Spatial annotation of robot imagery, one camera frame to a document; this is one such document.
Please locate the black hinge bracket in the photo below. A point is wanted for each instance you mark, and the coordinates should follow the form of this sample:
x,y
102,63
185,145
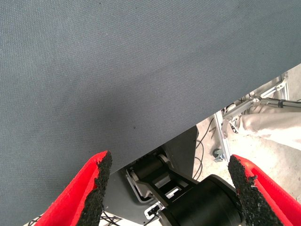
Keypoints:
x,y
148,167

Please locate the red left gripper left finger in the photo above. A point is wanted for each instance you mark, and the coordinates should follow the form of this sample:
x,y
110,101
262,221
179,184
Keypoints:
x,y
77,195

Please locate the aluminium profile post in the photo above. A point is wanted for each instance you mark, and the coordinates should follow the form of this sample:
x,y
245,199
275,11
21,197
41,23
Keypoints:
x,y
223,141

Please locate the dark grey table cloth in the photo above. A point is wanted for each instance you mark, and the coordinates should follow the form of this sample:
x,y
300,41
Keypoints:
x,y
117,70

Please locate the metal rod with black clamp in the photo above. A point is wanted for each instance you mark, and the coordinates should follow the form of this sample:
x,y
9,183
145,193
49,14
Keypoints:
x,y
270,101

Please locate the diagonal aluminium strut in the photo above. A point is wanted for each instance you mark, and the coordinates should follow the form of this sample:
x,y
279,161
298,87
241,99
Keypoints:
x,y
237,110

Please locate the black cylinder housing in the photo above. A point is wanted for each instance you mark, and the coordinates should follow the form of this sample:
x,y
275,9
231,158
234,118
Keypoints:
x,y
200,203

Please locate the grey metal panel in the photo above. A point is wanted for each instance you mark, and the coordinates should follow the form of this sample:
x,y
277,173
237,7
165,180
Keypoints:
x,y
183,153

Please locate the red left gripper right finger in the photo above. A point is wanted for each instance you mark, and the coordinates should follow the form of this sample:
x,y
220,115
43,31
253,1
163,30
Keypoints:
x,y
258,200

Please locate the person leg beige trousers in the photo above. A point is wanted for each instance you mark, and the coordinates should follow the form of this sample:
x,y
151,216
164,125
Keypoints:
x,y
277,127

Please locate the aluminium profile beam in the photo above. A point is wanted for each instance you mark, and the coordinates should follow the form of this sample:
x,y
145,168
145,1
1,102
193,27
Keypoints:
x,y
279,87

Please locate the grey caster wheel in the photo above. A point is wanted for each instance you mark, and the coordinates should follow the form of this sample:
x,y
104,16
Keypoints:
x,y
217,155

